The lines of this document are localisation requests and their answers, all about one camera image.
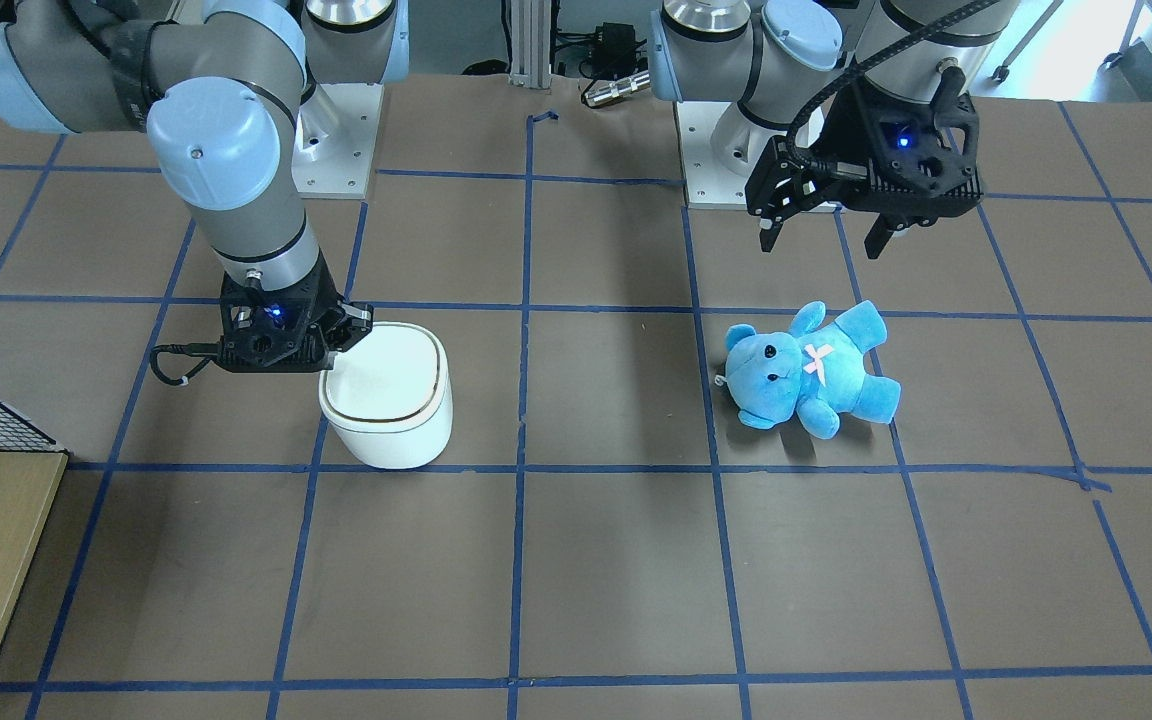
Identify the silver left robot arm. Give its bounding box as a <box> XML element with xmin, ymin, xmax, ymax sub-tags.
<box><xmin>646</xmin><ymin>1</ymin><xmax>1018</xmax><ymax>259</ymax></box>

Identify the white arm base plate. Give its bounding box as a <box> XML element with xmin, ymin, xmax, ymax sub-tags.
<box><xmin>291</xmin><ymin>83</ymin><xmax>385</xmax><ymax>200</ymax></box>
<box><xmin>675</xmin><ymin>101</ymin><xmax>776</xmax><ymax>210</ymax></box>

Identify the silver cylindrical connector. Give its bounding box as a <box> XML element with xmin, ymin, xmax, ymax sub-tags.
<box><xmin>579</xmin><ymin>70</ymin><xmax>652</xmax><ymax>109</ymax></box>

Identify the aluminium frame post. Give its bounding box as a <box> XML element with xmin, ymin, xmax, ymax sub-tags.
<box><xmin>502</xmin><ymin>1</ymin><xmax>556</xmax><ymax>92</ymax></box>

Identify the black power adapter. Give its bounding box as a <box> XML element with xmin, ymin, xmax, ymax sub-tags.
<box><xmin>590</xmin><ymin>22</ymin><xmax>637</xmax><ymax>65</ymax></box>

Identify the white lidded trash can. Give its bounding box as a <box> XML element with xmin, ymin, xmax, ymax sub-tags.
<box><xmin>317</xmin><ymin>323</ymin><xmax>454</xmax><ymax>470</ymax></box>

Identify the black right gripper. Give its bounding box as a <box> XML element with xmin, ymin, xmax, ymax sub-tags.
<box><xmin>217</xmin><ymin>263</ymin><xmax>374</xmax><ymax>373</ymax></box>

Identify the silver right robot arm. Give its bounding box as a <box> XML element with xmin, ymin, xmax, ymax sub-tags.
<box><xmin>0</xmin><ymin>1</ymin><xmax>410</xmax><ymax>373</ymax></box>

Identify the blue plush teddy bear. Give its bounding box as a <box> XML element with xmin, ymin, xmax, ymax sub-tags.
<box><xmin>714</xmin><ymin>300</ymin><xmax>902</xmax><ymax>439</ymax></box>

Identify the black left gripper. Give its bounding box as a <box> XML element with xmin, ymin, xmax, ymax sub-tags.
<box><xmin>746</xmin><ymin>76</ymin><xmax>984</xmax><ymax>260</ymax></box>

